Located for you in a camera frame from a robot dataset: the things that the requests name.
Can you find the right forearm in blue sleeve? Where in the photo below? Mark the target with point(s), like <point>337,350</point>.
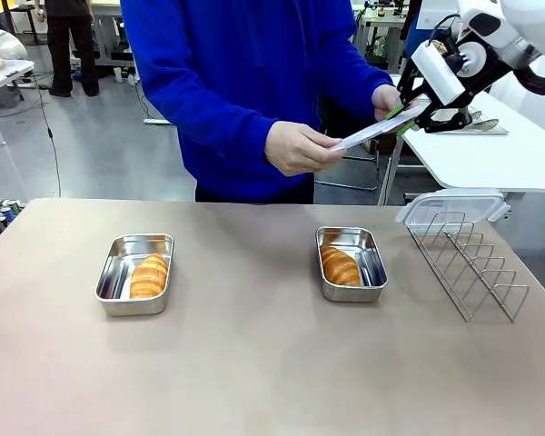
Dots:
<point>227,122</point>

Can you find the clear plastic clip lid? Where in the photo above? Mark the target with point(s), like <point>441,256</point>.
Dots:
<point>372,131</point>
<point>454,204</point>

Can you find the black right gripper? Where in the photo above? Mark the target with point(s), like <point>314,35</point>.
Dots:
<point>486,68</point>

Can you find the dark drink can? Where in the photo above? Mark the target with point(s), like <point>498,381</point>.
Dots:
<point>4,213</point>
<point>15,208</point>

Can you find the pale plastic floor bottle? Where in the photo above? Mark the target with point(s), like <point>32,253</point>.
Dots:
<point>118,75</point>

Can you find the grey workbench with legs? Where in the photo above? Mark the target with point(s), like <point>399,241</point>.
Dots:
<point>115,32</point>

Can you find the perforated metal baking tray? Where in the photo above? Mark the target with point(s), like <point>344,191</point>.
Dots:
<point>490,131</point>

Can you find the golden croissant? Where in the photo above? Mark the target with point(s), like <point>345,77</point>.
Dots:
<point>149,277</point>
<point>340,268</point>

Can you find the metal chair base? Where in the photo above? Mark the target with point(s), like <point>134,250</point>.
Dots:
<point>345,177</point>

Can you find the person's right hand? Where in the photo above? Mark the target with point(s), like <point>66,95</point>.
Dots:
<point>300,150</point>

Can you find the left forearm in blue sleeve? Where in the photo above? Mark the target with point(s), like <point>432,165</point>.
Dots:
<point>359,68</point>

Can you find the person in black clothes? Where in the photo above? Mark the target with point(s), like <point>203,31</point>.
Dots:
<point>70,45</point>

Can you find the small white desk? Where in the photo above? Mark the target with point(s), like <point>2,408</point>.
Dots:
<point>0,86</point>

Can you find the person's left hand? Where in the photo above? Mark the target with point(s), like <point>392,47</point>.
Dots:
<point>388,100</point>

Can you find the white side table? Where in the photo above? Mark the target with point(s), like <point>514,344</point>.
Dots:
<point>477,159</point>

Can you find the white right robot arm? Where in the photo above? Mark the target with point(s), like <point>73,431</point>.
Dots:
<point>527,22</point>

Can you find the rectangular stainless steel container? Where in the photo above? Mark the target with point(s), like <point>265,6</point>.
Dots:
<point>372,272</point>
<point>118,272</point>

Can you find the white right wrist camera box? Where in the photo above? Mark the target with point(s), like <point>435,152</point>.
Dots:
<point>436,72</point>

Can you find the person torso in blue hoodie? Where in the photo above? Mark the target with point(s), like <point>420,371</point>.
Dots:
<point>236,82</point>

